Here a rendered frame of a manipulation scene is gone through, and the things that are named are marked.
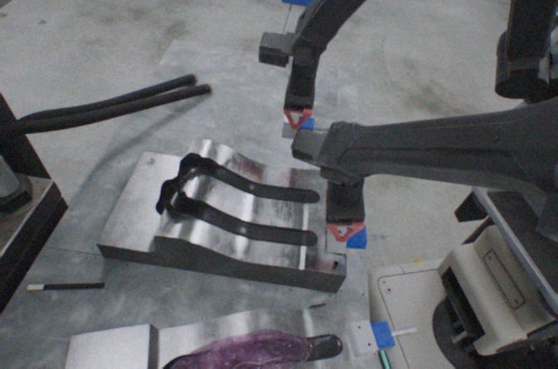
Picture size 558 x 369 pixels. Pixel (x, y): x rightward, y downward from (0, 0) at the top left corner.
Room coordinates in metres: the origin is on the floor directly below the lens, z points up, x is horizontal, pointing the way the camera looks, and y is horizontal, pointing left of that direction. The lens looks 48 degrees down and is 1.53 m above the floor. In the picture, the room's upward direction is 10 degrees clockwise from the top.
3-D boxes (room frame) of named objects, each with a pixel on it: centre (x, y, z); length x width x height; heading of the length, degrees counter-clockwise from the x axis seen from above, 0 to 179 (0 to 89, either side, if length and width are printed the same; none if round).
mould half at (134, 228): (0.44, 0.09, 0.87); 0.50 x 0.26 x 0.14; 91
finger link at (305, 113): (0.66, -0.01, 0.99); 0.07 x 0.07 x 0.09; 1
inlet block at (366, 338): (0.23, -0.24, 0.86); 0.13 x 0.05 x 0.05; 108
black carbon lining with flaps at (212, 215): (0.43, 0.08, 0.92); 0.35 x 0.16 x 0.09; 91
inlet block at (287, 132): (0.68, -0.05, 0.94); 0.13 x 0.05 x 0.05; 91
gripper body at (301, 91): (0.68, -0.01, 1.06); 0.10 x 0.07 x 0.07; 1
